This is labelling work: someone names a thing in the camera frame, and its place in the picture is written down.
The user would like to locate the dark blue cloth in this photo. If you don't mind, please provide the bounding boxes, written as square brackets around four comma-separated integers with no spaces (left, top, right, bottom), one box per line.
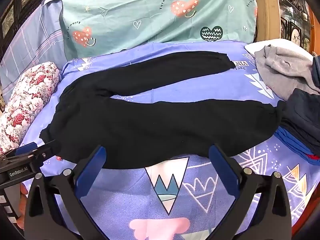
[311,54,320,88]

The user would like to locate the dark wooden display cabinet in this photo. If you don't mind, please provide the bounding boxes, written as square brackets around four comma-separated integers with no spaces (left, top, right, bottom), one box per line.
[272,0,316,55]

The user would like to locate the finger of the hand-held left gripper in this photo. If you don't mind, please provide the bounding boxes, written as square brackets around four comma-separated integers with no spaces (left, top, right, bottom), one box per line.
[25,139,58,168]
[0,142,38,162]

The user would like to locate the black pants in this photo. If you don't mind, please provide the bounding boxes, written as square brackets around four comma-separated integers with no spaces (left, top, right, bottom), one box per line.
[39,51,287,169]

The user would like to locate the grey garment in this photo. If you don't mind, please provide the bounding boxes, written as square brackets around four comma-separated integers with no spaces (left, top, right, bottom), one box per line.
[254,44,320,100]

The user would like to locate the dark carved wooden panel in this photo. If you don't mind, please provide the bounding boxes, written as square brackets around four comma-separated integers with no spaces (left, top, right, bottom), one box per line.
[0,0,58,39]

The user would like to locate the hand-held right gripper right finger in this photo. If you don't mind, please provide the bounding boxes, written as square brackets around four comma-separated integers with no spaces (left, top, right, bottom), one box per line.
[208,144,293,240]

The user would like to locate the dark navy garment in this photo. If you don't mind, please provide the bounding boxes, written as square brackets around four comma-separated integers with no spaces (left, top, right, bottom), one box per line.
[279,88,320,155]

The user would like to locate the red-brown wooden bed rail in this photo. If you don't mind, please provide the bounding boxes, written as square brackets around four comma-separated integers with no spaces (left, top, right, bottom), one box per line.
[292,211,316,236]

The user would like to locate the bright blue garment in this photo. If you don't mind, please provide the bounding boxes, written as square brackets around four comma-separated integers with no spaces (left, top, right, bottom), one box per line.
[274,127,320,161]

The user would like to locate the white pillow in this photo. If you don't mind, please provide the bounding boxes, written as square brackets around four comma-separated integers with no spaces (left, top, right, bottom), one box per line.
[244,39,314,62]

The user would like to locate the blue-grey plaid pillow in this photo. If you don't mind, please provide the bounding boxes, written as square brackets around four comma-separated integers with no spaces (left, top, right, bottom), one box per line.
[0,0,67,98]

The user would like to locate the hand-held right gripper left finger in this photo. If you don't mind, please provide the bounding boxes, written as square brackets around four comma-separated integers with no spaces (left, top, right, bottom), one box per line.
[24,144,108,240]

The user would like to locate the person's left hand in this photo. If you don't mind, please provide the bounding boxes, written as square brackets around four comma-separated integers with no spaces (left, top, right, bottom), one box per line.
[18,184,29,230]

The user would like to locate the light wooden bed frame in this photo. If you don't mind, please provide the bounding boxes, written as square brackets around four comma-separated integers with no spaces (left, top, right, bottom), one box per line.
[252,0,283,43]

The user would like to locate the green heart-print quilt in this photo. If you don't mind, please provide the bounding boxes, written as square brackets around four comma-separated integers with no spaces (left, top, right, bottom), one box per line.
[54,0,258,62]

